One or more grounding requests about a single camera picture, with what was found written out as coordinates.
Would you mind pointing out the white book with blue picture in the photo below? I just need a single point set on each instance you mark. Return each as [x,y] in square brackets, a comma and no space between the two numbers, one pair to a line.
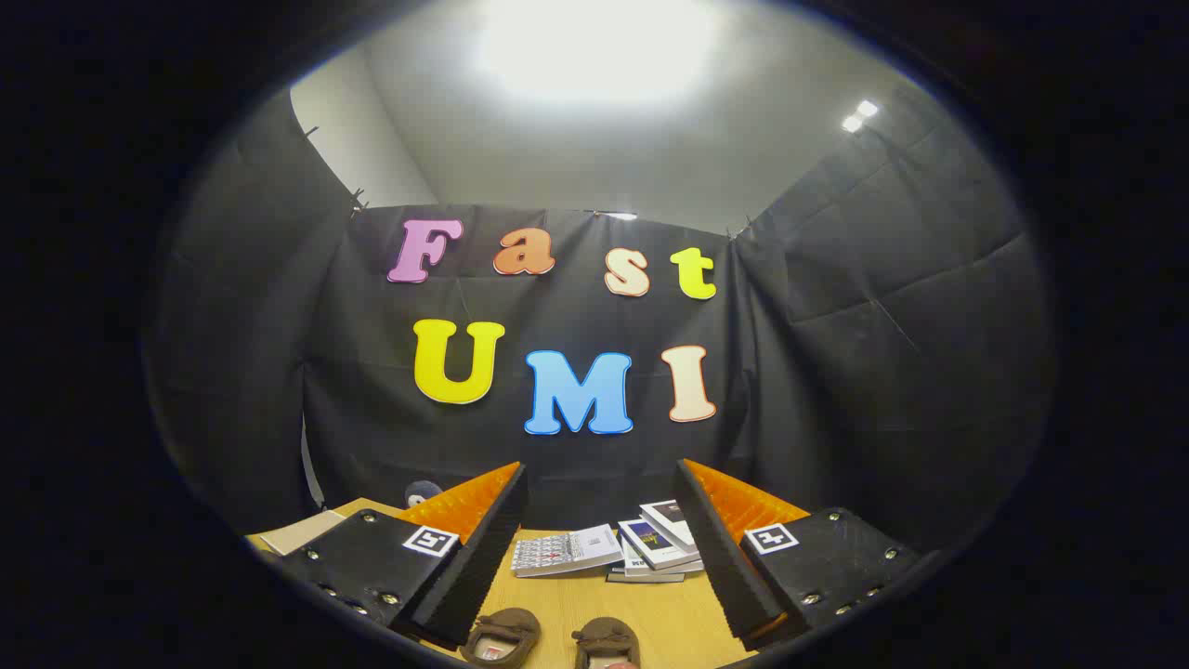
[650,544]

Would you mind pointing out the grey white penguin plush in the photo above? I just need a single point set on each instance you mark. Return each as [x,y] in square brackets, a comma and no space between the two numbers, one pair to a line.
[423,492]

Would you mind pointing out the dark cover book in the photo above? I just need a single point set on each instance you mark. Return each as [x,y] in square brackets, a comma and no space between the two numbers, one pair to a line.
[646,577]

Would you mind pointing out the black backdrop cloth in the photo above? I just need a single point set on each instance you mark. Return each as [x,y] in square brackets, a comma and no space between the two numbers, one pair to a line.
[836,372]

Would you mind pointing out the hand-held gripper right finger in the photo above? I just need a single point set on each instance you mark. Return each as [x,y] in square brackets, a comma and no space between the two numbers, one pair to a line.
[725,567]

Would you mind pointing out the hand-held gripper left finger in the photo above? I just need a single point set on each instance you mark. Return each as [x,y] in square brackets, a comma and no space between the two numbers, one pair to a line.
[483,567]

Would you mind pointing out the brown fuzzy slipper shoe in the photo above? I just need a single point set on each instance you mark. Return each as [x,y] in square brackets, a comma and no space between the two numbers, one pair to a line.
[604,634]
[506,621]

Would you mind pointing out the white paperback book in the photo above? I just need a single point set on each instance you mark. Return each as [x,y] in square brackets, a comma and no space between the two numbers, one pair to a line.
[633,566]

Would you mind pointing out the white book with dark picture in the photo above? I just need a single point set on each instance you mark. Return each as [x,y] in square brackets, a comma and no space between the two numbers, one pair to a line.
[671,522]

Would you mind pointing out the patterned cover book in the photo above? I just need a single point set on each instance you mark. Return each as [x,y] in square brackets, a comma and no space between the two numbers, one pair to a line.
[567,550]

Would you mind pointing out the beige fabric storage box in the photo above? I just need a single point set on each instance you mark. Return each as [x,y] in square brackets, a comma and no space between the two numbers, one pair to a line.
[297,532]

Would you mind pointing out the small twin ceiling spotlight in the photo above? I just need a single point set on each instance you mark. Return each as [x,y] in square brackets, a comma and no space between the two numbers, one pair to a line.
[859,116]

